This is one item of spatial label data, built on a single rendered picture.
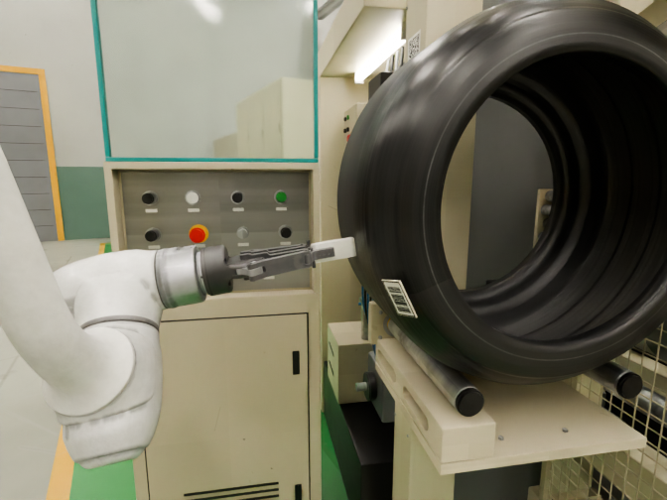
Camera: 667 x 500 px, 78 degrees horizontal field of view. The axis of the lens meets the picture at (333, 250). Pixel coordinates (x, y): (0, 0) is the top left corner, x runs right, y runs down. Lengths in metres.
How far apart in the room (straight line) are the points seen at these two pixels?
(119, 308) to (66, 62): 9.06
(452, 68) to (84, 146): 8.98
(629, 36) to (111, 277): 0.77
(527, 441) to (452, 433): 0.16
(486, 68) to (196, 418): 1.14
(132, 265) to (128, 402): 0.19
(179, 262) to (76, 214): 8.81
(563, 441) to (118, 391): 0.67
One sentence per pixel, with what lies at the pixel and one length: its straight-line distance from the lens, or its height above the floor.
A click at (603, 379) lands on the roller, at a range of 0.85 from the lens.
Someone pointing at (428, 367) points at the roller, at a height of 0.91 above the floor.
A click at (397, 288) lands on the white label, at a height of 1.08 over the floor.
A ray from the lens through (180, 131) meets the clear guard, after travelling 1.19.
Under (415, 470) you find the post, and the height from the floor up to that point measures 0.49.
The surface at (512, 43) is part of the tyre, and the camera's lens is 0.63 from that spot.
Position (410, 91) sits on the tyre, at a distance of 0.59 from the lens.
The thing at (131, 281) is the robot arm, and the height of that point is 1.09.
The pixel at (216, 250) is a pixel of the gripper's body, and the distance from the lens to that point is 0.63.
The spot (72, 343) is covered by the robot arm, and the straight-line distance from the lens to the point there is 0.50.
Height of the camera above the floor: 1.24
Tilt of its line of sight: 10 degrees down
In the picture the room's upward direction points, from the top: straight up
